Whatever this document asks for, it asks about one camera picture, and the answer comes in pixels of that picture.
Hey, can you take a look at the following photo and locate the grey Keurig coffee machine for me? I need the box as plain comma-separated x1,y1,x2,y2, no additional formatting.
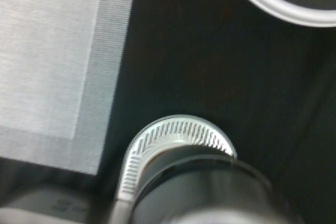
0,113,301,224

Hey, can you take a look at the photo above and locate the grey woven placemat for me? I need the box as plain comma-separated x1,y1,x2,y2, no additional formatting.
0,0,131,175

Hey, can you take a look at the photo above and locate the white two-tier round shelf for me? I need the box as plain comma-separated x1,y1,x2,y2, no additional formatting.
248,0,336,28

